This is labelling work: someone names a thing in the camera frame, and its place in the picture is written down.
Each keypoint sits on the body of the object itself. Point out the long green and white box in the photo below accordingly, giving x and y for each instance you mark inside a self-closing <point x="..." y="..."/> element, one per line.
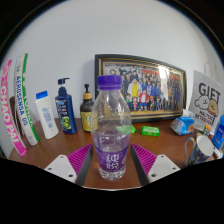
<point x="23" y="103"/>

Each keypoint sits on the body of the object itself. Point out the dark blue pump bottle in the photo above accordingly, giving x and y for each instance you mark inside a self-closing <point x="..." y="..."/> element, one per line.
<point x="66" y="113"/>

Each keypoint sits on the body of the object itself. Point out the framed group picture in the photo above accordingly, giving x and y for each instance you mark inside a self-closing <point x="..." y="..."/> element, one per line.
<point x="146" y="86"/>

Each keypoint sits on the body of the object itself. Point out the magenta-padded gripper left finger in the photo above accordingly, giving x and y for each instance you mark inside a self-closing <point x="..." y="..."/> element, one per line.
<point x="61" y="166"/>

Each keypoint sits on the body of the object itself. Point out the white and blue paper cup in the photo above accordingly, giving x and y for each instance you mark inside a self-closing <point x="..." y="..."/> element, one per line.
<point x="203" y="148"/>

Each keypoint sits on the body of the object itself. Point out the colourful puzzle cube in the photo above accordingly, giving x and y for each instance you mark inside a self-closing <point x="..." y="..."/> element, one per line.
<point x="207" y="130"/>

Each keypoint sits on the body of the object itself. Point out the white bottle with blue cap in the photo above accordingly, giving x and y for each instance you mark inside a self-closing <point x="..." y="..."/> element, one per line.
<point x="46" y="118"/>

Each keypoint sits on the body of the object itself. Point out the long pink and white box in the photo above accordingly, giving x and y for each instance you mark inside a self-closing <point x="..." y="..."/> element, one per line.
<point x="10" y="113"/>

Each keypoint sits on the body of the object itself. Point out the amber pump bottle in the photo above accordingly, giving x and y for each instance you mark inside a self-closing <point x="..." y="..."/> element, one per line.
<point x="86" y="115"/>

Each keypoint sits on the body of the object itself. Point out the blue detergent bottle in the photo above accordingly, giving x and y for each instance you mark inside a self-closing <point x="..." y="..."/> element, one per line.
<point x="219" y="133"/>

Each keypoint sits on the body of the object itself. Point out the clear purple-capped water bottle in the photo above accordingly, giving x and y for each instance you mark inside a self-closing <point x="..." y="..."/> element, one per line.
<point x="111" y="133"/>

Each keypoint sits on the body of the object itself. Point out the white paper gift bag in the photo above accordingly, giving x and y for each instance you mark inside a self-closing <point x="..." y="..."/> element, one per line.
<point x="208" y="100"/>

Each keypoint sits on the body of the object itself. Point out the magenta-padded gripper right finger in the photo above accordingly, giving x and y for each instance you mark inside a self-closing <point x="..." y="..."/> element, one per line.
<point x="162" y="166"/>

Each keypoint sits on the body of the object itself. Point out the blue tissue pack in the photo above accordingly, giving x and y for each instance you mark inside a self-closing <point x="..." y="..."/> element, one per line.
<point x="182" y="125"/>

